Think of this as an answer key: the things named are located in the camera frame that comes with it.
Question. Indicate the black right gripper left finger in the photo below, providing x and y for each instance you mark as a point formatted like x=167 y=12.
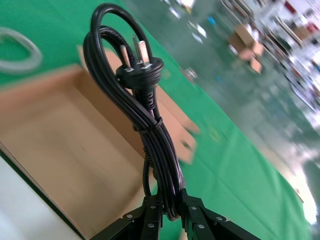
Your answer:
x=147 y=220

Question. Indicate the green table cloth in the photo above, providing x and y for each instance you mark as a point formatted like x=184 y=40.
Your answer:
x=225 y=162

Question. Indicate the blurred brown carton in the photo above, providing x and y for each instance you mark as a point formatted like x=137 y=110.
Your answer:
x=246 y=48

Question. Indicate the clear tape roll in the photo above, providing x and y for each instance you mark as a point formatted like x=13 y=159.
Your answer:
x=30 y=62

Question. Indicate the open cardboard box with hole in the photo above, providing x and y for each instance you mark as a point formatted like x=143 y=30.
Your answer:
x=62 y=137

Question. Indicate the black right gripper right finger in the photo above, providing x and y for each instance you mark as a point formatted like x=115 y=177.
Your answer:
x=200 y=222

